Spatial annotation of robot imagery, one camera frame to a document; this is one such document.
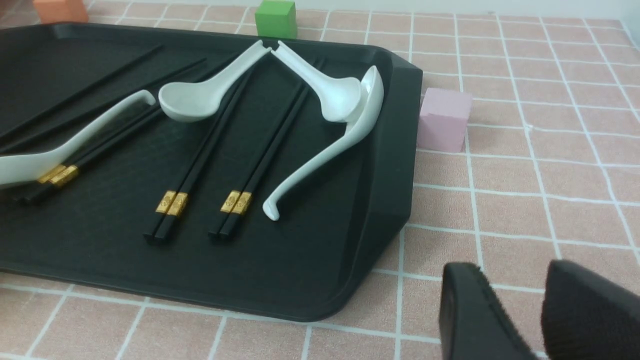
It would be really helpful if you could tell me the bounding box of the pink foam cube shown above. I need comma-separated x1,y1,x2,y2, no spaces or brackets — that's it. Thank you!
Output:
416,88,473,153

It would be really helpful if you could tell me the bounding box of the plain black chopstick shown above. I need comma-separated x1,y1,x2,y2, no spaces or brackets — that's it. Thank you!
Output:
0,39,162,142
1,57,206,153

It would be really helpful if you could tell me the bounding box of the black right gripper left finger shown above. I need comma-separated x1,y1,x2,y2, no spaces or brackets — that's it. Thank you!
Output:
439,263,537,360

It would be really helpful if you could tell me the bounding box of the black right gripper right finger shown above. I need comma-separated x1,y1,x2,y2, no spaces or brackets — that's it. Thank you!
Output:
541,260,640,360

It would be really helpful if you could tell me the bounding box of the green foam cube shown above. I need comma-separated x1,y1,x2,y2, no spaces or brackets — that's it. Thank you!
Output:
254,0,298,40

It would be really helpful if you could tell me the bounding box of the black plastic tray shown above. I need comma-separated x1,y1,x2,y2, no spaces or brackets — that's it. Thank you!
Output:
1,39,422,322

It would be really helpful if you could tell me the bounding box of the pink checkered tablecloth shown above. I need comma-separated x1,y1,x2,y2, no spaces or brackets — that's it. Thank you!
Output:
1,0,639,360

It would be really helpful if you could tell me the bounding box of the white ceramic soup spoon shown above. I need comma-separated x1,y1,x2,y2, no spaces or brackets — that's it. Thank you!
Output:
270,40,362,123
158,39,272,123
0,90,157,189
262,65,385,221

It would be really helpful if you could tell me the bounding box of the orange foam block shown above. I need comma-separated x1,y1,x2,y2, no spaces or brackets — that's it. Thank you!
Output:
32,0,89,24

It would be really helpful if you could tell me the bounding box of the black chopstick gold band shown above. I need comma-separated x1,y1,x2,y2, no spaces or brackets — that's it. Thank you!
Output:
154,67,258,246
142,68,254,246
0,105,158,203
208,80,309,242
20,105,163,205
208,79,307,244

